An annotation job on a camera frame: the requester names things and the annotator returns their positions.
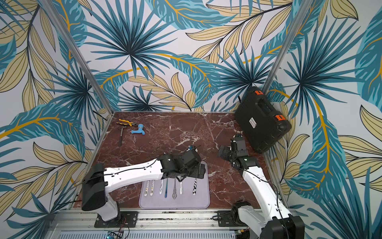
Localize aluminium front rail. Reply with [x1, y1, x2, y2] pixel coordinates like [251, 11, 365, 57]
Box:
[45, 209, 259, 239]

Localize lavender placemat tray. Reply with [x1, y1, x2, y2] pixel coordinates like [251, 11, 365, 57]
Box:
[139, 162, 210, 209]

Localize black tool case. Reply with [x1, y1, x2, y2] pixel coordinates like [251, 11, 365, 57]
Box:
[234, 87, 291, 153]

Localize all steel fork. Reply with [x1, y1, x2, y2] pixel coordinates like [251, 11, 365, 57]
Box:
[172, 179, 178, 200]

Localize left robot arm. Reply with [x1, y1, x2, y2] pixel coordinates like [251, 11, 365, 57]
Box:
[81, 146, 206, 224]

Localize small hammer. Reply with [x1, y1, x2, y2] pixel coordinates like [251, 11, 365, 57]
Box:
[118, 126, 126, 147]

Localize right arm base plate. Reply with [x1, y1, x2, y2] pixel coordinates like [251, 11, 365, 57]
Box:
[213, 208, 261, 229]

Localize white handle fork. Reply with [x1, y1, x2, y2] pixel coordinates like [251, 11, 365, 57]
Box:
[159, 179, 164, 195]

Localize iridescent spoon blue handle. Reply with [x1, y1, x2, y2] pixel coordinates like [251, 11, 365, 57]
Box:
[164, 178, 168, 198]

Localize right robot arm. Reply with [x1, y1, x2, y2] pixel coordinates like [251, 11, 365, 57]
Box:
[216, 134, 305, 239]

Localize cartoon handle spoon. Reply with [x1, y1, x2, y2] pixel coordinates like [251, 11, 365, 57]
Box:
[150, 180, 155, 196]

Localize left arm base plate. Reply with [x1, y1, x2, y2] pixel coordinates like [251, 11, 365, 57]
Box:
[94, 211, 138, 228]

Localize cow pattern handle spoon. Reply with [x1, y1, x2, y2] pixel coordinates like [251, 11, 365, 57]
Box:
[192, 179, 198, 195]

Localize yellow handled pliers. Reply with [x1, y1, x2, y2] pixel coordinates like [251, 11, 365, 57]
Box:
[116, 119, 138, 127]

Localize blue plastic faucet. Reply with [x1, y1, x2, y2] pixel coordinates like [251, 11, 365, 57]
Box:
[131, 124, 145, 135]

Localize cartoon handle fork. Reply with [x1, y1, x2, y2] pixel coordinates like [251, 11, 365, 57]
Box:
[144, 180, 150, 197]

